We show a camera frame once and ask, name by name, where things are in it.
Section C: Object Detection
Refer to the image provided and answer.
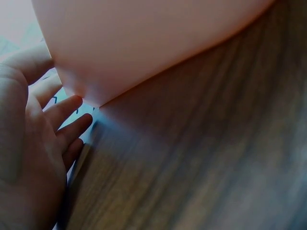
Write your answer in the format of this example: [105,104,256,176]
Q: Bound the person's left hand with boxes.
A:
[0,40,94,230]

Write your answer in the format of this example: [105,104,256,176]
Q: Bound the orange-pink paper sheet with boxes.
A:
[31,0,279,108]

